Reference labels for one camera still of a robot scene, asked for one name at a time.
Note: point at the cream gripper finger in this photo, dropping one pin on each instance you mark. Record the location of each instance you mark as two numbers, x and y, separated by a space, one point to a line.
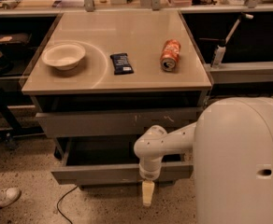
147 192

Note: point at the grey drawer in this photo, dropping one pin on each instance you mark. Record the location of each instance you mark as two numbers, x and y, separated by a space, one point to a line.
98 161
114 122

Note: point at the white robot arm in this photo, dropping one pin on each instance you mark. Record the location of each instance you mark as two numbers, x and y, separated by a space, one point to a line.
232 144

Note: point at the grey top drawer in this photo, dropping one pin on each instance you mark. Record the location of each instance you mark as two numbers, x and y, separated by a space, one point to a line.
114 122

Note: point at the grey drawer cabinet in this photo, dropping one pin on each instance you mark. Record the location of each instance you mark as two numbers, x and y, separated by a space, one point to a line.
93 86

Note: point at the dark blue snack packet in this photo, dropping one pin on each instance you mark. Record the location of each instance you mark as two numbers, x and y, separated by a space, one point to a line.
121 64

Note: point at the orange soda can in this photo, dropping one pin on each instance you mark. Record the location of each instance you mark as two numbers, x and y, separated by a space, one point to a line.
170 55

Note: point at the white sneaker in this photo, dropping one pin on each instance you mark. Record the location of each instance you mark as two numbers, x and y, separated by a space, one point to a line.
9 196

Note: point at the white glue bottle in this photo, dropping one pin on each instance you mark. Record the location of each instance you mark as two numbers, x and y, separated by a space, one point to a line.
218 54

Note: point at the white paper bowl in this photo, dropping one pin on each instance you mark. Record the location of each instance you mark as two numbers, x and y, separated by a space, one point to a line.
63 56

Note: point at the white stick tool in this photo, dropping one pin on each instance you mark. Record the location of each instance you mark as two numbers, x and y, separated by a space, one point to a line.
241 17

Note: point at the dark box on shelf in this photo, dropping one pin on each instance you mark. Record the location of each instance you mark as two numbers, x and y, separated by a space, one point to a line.
21 38

